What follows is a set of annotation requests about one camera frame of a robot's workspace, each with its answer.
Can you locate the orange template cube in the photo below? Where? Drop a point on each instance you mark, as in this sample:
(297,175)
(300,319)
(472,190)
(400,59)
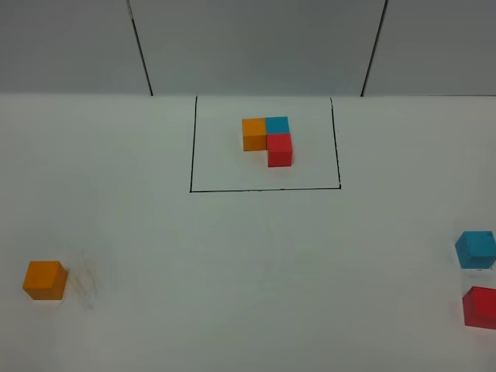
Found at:
(254,134)

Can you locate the blue template cube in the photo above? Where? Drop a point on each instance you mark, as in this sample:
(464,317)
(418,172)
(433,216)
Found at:
(277,125)

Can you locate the red template cube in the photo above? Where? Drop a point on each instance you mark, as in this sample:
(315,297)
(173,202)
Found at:
(279,150)

